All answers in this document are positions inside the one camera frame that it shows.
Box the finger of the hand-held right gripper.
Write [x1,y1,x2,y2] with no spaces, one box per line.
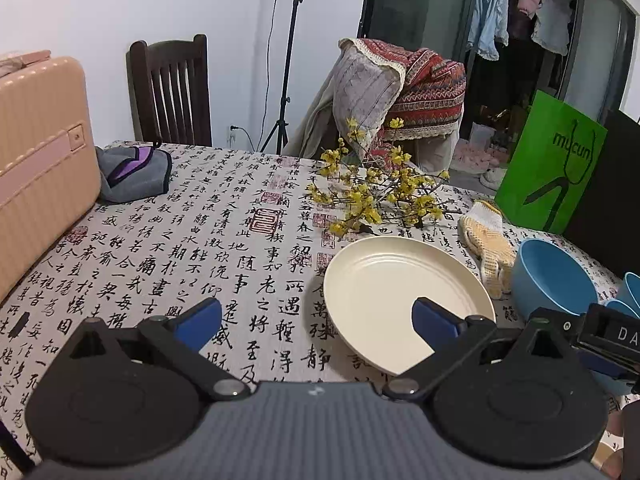
[549,309,590,335]
[572,344,630,381]

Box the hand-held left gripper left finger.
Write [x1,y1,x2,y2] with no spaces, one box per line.
[54,297,251,402]

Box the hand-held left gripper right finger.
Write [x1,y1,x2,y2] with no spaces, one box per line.
[382,297,583,402]

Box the cream plate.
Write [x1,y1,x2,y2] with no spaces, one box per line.
[323,237,497,377]

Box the calligraphy printed tablecloth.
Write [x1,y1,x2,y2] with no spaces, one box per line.
[0,140,640,480]

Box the white yellow knit glove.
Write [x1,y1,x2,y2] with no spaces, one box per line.
[458,200,517,301]

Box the black paper bag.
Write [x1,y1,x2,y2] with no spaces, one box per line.
[564,107,640,283]

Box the yellow flower branch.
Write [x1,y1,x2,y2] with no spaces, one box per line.
[306,117,452,237]

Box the white slipper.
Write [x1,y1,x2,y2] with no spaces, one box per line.
[480,167,507,191]

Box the green paper bag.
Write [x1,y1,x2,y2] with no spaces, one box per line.
[494,89,609,235]

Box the grey purple cloth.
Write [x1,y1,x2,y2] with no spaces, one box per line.
[95,144,173,205]

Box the studio light on stand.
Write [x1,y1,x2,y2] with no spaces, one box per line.
[259,0,307,155]

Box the beige draped cloth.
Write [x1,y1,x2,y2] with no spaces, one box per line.
[282,72,361,161]

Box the red patterned blanket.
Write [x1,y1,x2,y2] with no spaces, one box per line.
[345,37,467,161]

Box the pink small suitcase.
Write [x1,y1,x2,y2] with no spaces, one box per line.
[0,50,103,306]

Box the dark wooden chair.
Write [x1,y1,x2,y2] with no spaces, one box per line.
[126,34,213,147]

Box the white quilted cushion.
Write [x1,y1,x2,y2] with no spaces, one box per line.
[300,39,407,161]

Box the hanging white garment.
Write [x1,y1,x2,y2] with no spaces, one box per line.
[530,0,576,56]

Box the dark sliding glass door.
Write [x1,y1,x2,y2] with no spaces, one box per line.
[360,0,640,126]

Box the hanging blue shirt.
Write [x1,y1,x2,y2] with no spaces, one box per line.
[467,0,512,62]

